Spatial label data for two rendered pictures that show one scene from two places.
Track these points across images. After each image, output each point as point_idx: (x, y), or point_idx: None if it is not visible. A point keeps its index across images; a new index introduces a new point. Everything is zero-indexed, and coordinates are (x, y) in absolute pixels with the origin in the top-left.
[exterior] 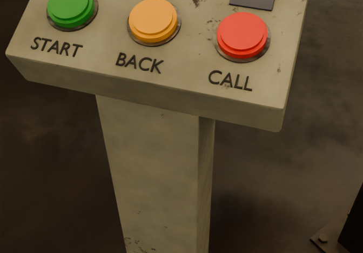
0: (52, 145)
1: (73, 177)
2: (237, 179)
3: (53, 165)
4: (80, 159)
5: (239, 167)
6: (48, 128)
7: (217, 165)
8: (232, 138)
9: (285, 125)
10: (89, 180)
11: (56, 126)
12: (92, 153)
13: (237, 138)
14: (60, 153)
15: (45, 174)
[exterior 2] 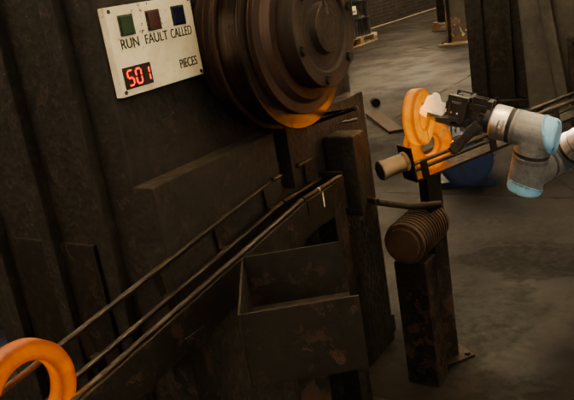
0: (537, 395)
1: (569, 383)
2: (563, 324)
3: (558, 392)
4: (551, 381)
5: (552, 323)
6: (518, 397)
7: (551, 330)
8: (527, 325)
9: (513, 308)
10: (571, 376)
11: (517, 394)
12: (544, 376)
13: (527, 323)
14: (546, 390)
15: (568, 395)
